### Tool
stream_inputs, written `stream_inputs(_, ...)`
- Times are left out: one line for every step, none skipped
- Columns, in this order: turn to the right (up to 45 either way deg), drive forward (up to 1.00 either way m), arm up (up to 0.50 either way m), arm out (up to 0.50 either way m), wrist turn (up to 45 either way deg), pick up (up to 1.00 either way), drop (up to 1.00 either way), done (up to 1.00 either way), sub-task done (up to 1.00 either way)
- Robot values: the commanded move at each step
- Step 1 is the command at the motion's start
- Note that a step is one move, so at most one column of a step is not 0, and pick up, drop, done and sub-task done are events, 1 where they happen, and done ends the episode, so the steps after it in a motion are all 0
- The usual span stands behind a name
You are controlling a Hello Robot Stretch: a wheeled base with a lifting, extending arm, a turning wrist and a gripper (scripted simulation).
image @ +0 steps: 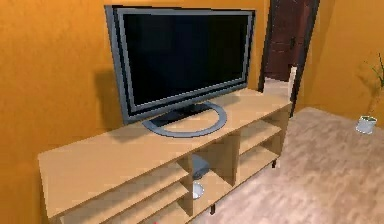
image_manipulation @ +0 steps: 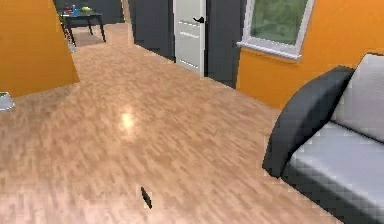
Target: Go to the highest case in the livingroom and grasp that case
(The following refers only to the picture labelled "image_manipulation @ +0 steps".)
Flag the white room door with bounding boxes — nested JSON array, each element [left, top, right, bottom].
[[172, 0, 207, 77]]

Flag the small black flat object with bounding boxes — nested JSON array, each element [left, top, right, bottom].
[[140, 186, 153, 210]]

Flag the white framed window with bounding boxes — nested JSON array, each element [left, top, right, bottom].
[[236, 0, 316, 61]]

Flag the black table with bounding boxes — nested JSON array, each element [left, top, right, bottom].
[[60, 10, 107, 48]]

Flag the black and grey sofa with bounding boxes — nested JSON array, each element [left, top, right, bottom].
[[262, 52, 384, 224]]

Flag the grey round bin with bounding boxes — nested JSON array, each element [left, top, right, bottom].
[[0, 91, 16, 112]]

